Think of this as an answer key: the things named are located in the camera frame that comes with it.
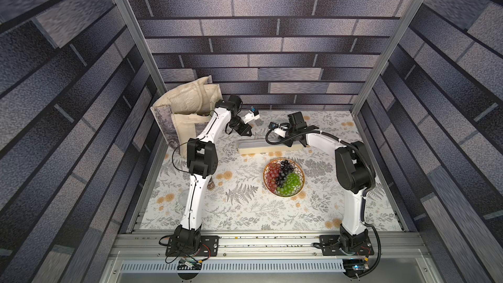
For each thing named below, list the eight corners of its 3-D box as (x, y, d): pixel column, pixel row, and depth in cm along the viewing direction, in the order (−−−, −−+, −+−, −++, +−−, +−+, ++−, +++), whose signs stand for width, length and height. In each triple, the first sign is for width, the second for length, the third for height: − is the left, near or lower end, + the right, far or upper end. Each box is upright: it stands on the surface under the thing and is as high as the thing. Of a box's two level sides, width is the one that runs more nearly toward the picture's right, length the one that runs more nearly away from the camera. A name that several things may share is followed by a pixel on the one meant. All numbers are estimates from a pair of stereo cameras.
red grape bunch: (261, 188, 90) (261, 184, 87) (268, 162, 99) (268, 158, 96) (275, 192, 89) (276, 188, 86) (281, 165, 98) (282, 161, 94)
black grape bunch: (269, 179, 91) (270, 176, 89) (283, 160, 97) (284, 157, 95) (281, 187, 88) (282, 184, 86) (295, 167, 95) (296, 164, 93)
